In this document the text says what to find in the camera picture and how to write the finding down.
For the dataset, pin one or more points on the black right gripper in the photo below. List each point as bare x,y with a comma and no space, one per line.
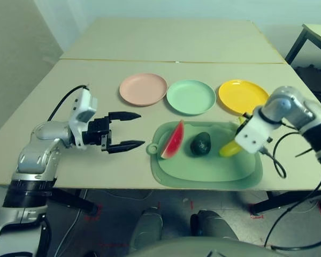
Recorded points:
248,117

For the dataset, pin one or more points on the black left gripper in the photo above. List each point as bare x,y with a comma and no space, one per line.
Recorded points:
96,132

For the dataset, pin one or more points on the yellow banana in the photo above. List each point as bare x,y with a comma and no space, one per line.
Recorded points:
228,150

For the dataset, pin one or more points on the red watermelon slice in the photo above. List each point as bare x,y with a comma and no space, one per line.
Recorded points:
172,143

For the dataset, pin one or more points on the dark green avocado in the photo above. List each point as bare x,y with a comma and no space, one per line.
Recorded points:
200,144

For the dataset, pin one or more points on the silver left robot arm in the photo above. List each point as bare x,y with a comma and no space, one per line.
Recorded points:
34,155

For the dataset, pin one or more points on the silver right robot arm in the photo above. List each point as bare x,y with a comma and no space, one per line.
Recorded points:
297,107

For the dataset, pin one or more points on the yellow round plate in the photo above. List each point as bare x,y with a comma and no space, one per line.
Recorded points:
240,96

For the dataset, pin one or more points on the pink round plate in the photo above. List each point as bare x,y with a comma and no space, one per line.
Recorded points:
143,89

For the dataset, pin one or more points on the mint green round plate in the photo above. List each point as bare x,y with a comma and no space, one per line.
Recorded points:
191,97

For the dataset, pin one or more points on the green cutting board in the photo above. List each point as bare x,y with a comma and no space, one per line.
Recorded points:
203,168

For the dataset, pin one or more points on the black table leg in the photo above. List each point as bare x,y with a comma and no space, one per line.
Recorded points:
283,203
75,202

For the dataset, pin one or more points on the grey robot left foot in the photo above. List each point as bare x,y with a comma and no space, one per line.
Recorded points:
147,227

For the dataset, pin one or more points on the grey robot foot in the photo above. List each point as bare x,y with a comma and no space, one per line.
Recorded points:
147,227
211,223

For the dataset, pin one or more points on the grey robot right foot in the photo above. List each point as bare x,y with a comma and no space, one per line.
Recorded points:
211,223

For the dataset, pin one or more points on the grey robot torso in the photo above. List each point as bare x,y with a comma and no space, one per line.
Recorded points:
203,247

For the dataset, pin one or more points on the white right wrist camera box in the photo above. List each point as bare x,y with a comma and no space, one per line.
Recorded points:
252,136

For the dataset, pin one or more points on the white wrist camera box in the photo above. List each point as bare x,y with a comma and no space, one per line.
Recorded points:
84,107
252,136

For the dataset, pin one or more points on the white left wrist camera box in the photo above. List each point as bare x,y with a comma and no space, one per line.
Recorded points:
84,107

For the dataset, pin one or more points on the beige side table black frame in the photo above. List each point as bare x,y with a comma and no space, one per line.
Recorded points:
318,32

